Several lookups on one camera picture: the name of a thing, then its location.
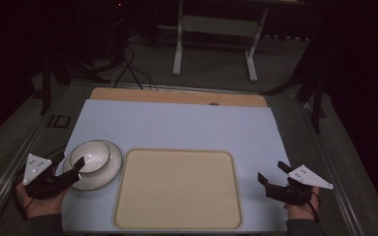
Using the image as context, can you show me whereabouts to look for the light blue mat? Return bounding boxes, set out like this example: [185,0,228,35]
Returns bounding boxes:
[59,98,291,234]

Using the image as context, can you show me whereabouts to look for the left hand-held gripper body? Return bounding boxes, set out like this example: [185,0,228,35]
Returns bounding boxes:
[22,152,81,201]

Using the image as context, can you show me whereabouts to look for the black floor socket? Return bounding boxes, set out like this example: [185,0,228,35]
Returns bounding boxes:
[46,114,72,129]

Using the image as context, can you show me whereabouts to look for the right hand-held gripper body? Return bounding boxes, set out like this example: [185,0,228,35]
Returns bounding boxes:
[265,164,335,207]

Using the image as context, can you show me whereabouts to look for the person's right hand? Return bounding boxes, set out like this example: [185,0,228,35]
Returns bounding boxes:
[283,186,321,220]

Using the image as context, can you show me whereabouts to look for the metal floor rail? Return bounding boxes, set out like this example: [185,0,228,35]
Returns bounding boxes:
[0,112,52,230]
[295,96,365,236]

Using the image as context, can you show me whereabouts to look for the white ceramic bowl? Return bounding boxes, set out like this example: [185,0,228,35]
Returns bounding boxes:
[62,139,123,192]

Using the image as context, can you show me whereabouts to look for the beige tray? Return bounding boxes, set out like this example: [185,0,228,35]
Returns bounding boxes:
[112,147,243,231]

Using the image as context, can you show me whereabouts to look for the black floor cables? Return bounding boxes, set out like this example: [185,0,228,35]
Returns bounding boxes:
[113,44,159,91]

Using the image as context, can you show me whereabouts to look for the black stand legs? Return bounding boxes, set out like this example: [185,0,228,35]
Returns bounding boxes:
[260,73,325,134]

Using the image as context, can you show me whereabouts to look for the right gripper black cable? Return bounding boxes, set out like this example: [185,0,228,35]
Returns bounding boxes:
[305,191,330,236]

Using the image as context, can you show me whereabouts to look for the person's left hand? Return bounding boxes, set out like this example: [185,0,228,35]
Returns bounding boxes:
[15,181,69,219]

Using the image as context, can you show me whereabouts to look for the white metal stand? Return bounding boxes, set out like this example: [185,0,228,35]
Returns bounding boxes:
[172,0,271,84]

